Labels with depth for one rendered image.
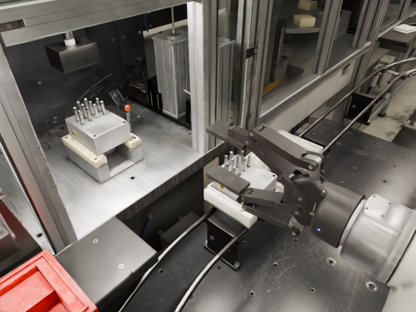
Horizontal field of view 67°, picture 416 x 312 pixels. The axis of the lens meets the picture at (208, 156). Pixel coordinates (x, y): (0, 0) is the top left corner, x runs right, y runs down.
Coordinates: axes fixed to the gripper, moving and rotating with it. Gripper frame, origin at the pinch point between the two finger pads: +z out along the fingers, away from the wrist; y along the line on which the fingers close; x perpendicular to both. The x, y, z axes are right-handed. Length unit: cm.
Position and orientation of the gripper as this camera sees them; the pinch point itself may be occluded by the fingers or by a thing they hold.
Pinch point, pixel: (224, 155)
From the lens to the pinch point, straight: 49.5
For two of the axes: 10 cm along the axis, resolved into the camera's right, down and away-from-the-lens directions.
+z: -7.5, -4.0, 5.3
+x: -6.6, 4.6, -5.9
